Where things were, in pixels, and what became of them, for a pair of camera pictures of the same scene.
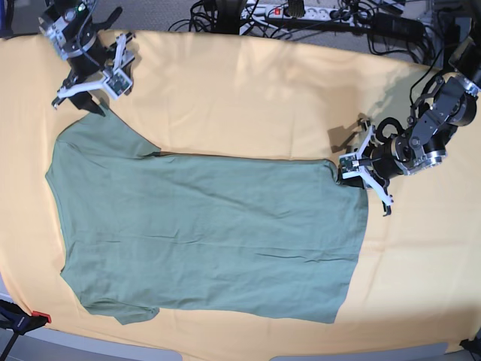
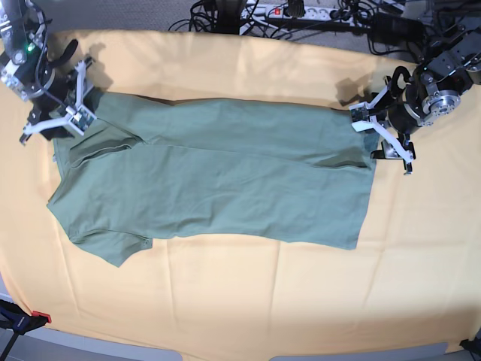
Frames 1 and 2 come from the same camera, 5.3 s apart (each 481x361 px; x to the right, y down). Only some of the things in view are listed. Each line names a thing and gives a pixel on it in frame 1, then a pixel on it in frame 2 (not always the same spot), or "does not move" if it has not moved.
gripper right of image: x=398 y=156 -> x=393 y=112
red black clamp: x=14 y=317 does not move
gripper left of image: x=86 y=56 -> x=61 y=106
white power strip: x=271 y=13 does not move
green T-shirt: x=140 y=232 -> x=153 y=168
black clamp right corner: x=473 y=345 does not move
